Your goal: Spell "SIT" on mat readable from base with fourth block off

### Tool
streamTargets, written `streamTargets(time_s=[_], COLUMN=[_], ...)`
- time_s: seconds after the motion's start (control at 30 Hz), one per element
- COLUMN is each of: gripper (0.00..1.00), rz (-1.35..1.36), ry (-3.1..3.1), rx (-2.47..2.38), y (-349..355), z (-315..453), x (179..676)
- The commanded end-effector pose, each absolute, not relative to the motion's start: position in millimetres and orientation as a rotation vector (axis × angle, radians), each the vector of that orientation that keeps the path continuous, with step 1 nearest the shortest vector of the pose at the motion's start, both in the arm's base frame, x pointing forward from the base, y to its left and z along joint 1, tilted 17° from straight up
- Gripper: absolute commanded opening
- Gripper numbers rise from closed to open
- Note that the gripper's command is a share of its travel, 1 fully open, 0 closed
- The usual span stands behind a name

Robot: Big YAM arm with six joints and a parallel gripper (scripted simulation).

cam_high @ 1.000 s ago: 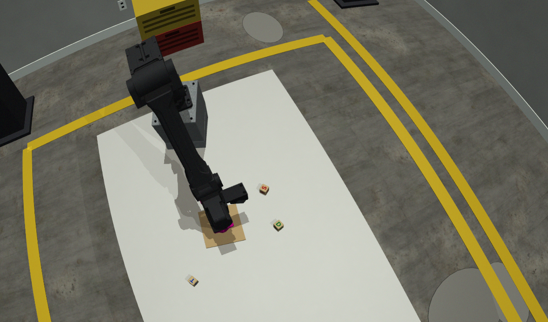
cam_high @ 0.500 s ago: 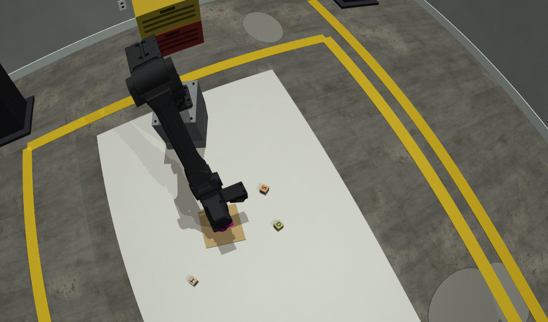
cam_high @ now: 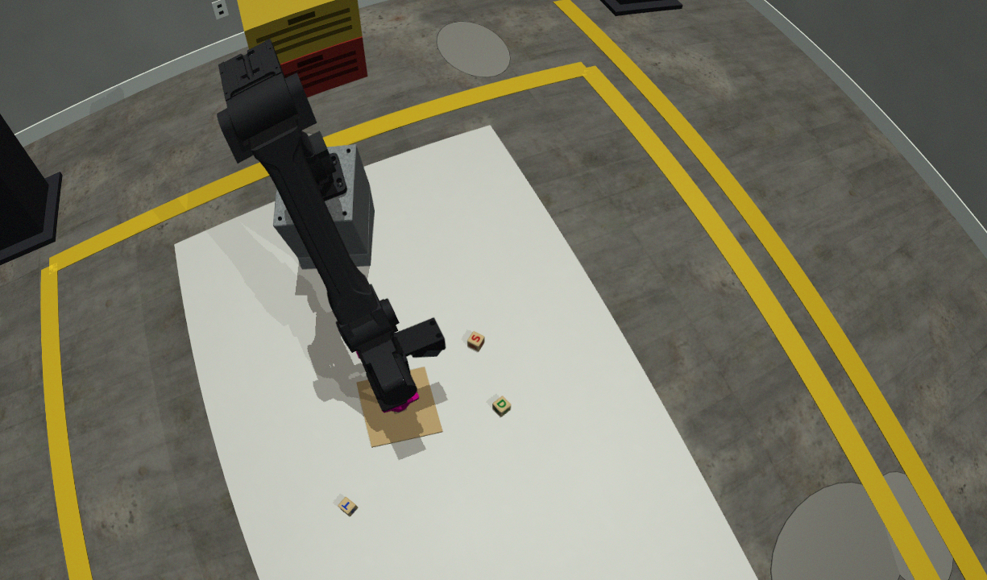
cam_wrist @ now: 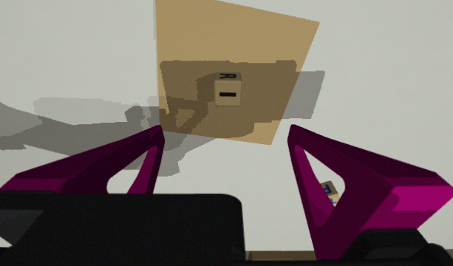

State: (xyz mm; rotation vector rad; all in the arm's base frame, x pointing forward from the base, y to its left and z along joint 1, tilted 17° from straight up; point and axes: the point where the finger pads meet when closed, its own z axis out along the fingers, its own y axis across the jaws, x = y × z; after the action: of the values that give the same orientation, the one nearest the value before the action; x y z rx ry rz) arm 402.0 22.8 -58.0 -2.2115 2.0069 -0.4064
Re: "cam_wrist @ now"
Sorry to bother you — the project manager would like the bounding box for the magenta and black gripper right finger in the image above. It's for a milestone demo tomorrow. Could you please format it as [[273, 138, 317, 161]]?
[[287, 124, 453, 259]]

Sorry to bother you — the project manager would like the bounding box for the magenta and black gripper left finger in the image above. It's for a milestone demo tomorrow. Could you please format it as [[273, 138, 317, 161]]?
[[0, 125, 165, 194]]

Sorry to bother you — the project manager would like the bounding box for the tan flat mat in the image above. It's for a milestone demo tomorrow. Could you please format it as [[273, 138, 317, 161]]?
[[155, 0, 320, 145]]

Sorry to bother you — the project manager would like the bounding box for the beige letter block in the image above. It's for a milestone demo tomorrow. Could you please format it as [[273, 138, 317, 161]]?
[[321, 181, 340, 205], [214, 72, 242, 106]]

